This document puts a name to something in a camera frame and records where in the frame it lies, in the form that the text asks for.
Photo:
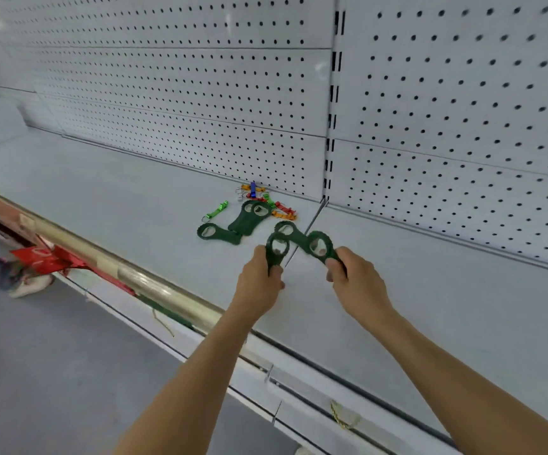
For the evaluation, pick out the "person's right hand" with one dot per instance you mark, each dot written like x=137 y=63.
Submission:
x=359 y=291

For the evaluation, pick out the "person's left hand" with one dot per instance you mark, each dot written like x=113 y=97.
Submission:
x=254 y=291

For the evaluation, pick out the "person's left thumb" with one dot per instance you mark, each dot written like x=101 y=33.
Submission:
x=276 y=282

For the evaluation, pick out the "person's right thumb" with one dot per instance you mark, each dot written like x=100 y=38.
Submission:
x=333 y=270

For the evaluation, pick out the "dark green bottle opener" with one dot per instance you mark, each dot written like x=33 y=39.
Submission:
x=329 y=251
x=229 y=236
x=270 y=253
x=294 y=232
x=247 y=221

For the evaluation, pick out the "person's left forearm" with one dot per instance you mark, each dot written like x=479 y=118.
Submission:
x=193 y=388

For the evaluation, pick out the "person's right forearm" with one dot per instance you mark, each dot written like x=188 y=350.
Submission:
x=468 y=388

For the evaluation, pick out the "white shelf price strip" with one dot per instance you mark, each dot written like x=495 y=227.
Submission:
x=274 y=374

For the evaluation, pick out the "slotted white shelf upright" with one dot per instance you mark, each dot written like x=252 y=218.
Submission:
x=334 y=89

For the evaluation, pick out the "white metal shelf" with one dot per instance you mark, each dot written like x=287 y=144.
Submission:
x=113 y=194

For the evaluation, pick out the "wide white pegboard panel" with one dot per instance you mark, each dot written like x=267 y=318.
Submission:
x=184 y=89

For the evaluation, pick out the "torn red label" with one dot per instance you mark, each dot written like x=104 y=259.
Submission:
x=41 y=259

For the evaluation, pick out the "white shoe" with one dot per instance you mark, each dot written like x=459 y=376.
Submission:
x=31 y=285

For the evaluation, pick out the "shiny gold shelf rail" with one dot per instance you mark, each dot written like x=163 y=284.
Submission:
x=127 y=274

